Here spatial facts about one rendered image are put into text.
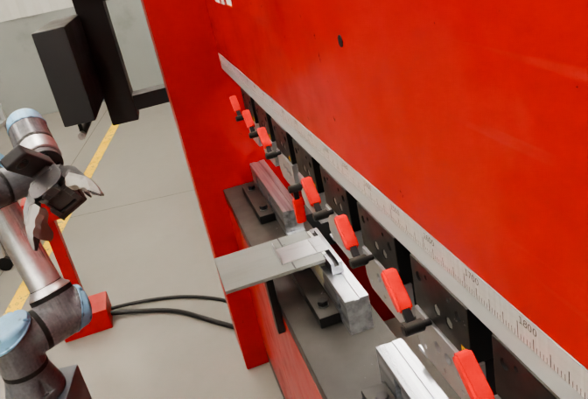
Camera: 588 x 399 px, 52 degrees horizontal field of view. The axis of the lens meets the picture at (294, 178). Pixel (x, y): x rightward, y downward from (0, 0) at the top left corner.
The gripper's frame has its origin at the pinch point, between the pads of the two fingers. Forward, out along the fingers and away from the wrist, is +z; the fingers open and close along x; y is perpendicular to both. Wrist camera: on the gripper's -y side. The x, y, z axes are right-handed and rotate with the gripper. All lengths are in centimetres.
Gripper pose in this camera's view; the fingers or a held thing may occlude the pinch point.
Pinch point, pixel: (65, 221)
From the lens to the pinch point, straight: 113.0
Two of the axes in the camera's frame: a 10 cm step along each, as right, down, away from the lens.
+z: 5.2, 5.9, -6.1
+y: 3.9, 4.7, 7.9
